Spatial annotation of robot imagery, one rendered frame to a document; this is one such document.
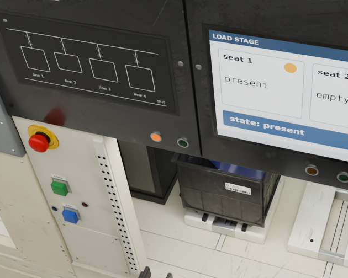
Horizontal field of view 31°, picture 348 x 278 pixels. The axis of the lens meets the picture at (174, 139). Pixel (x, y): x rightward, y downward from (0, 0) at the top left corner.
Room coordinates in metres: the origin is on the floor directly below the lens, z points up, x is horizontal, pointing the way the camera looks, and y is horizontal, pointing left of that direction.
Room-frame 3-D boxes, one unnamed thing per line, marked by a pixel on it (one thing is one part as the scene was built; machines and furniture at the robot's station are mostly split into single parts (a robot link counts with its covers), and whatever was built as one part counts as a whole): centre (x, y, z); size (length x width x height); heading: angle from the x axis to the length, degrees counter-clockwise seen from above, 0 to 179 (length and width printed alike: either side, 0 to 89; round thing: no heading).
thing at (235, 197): (1.01, -0.14, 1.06); 0.24 x 0.20 x 0.32; 62
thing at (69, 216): (0.88, 0.25, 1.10); 0.03 x 0.02 x 0.03; 62
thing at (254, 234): (1.01, -0.13, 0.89); 0.22 x 0.21 x 0.04; 152
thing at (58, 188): (0.88, 0.25, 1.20); 0.03 x 0.02 x 0.03; 62
